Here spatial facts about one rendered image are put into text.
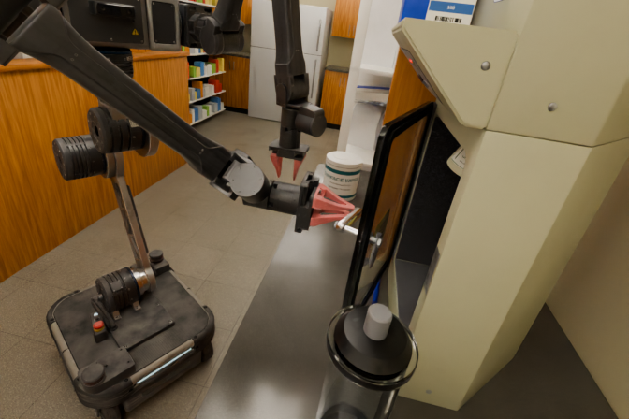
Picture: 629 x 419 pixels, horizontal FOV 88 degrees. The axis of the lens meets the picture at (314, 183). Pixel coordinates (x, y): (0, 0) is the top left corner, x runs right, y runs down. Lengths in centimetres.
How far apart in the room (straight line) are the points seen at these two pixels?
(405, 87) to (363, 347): 54
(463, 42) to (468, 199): 18
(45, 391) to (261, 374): 140
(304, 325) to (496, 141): 51
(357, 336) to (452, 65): 31
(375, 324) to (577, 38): 35
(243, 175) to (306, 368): 36
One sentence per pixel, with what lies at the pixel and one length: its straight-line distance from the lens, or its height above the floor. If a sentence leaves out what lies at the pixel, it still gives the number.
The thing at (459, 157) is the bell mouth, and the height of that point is 134.
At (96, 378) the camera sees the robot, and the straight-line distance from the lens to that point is 150.
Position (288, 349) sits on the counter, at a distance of 69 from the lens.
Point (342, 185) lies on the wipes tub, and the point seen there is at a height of 101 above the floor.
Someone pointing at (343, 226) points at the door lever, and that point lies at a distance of 53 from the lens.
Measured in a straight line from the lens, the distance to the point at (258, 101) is 568.
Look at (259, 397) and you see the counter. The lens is 64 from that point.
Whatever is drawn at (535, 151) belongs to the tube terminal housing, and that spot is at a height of 140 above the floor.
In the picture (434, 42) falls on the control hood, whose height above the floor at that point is 149.
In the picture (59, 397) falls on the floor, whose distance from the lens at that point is 191.
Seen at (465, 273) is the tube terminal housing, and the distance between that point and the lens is 50.
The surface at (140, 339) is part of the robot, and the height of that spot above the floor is 26.
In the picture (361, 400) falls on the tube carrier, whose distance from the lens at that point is 44.
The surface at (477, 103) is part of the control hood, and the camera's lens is 40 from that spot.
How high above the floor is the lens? 149
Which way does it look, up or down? 25 degrees down
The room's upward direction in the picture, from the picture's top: 8 degrees clockwise
